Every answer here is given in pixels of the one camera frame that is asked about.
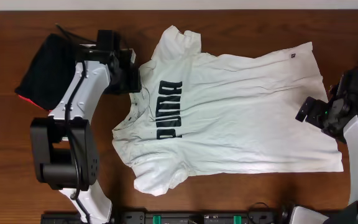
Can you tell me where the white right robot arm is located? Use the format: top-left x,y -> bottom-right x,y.
288,96 -> 358,224

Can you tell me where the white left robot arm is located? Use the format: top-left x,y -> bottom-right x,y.
30,49 -> 140,223

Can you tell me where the folded black garment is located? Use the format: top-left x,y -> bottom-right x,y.
14,34 -> 83,110

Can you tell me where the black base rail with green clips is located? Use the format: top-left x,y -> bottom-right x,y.
40,202 -> 291,224

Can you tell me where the red garment edge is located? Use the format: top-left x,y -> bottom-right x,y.
18,95 -> 52,112

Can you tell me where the white Puma t-shirt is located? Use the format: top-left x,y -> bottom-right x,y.
112,26 -> 343,196

